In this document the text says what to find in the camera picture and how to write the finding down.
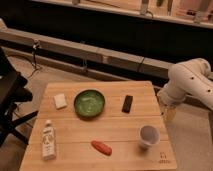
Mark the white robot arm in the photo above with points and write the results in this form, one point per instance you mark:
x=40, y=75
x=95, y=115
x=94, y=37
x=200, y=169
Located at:
x=188, y=77

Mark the white squeeze bottle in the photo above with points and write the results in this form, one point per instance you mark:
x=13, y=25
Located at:
x=48, y=141

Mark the green bowl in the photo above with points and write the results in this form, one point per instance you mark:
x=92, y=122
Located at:
x=89, y=103

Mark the orange carrot toy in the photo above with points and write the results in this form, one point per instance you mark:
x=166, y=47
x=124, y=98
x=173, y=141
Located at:
x=101, y=147

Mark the white paper cup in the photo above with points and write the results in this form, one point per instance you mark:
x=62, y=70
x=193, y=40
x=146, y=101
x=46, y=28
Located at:
x=148, y=136

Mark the grey wall rail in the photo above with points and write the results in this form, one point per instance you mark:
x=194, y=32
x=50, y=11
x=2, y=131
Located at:
x=118, y=59

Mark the black eraser block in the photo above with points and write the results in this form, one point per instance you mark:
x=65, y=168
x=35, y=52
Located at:
x=127, y=104

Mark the white sponge block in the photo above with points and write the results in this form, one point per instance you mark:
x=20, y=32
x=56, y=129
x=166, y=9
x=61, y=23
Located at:
x=60, y=101

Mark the black chair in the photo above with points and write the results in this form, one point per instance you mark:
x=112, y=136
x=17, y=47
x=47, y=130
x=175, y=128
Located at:
x=12, y=90

